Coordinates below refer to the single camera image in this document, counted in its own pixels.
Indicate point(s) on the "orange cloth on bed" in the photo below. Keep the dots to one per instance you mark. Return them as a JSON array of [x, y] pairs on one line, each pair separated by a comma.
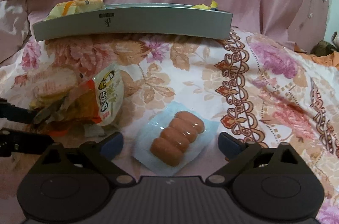
[[331, 60]]

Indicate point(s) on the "yellow wrapper in tray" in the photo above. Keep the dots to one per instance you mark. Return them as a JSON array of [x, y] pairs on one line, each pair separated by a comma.
[[213, 6]]

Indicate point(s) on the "clear sausage pack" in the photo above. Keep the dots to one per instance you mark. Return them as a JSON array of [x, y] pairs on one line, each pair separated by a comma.
[[173, 139]]

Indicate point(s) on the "round bun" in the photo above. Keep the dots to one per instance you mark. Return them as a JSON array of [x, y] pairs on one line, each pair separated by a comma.
[[53, 82]]

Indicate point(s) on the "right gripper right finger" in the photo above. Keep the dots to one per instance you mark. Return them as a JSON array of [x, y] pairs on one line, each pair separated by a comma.
[[239, 156]]

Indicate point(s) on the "grey rectangular tray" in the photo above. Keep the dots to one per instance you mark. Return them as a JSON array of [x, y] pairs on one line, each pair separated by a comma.
[[144, 18]]

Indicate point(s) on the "white green jelly packet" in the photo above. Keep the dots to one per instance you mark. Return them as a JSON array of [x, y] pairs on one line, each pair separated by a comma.
[[109, 90]]

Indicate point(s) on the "yellow white bread packet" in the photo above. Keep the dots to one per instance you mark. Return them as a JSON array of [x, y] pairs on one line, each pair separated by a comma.
[[74, 7]]

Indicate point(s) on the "orange red biscuit packet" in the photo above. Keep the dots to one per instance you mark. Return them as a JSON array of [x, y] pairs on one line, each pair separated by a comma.
[[79, 106]]

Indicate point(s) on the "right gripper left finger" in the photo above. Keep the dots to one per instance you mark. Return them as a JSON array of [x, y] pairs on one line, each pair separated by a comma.
[[101, 154]]

